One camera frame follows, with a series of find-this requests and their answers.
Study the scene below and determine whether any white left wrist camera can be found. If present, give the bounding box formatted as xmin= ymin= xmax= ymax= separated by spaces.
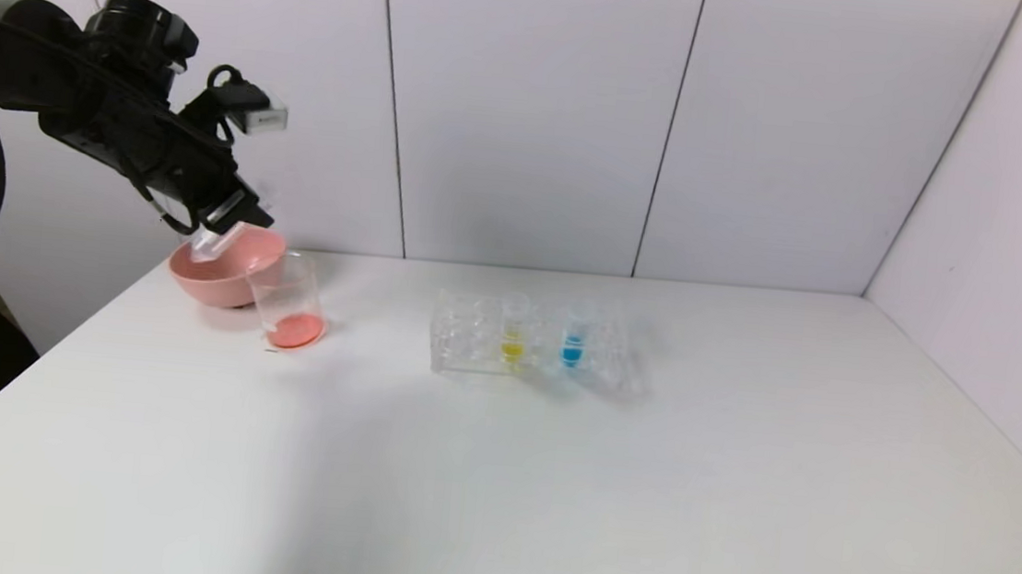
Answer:
xmin=204 ymin=64 xmax=294 ymax=140

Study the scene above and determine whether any clear glass beaker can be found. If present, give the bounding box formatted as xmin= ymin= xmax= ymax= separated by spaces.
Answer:
xmin=241 ymin=249 xmax=335 ymax=354

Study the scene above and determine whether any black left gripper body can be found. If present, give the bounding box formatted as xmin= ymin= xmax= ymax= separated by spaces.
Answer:
xmin=135 ymin=112 xmax=284 ymax=240

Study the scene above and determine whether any pink plastic bowl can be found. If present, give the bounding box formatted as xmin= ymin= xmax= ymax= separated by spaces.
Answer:
xmin=165 ymin=218 xmax=290 ymax=314

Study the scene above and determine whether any blue pigment test tube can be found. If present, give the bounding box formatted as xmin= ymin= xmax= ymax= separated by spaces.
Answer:
xmin=558 ymin=298 xmax=592 ymax=370

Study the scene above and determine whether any red pigment test tube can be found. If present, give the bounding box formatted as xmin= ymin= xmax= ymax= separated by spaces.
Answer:
xmin=188 ymin=217 xmax=251 ymax=268

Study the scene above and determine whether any clear acrylic test tube rack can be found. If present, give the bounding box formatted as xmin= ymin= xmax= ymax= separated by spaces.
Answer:
xmin=427 ymin=286 xmax=654 ymax=398

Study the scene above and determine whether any yellow pigment test tube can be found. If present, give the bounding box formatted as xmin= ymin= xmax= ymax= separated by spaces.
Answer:
xmin=499 ymin=292 xmax=532 ymax=369

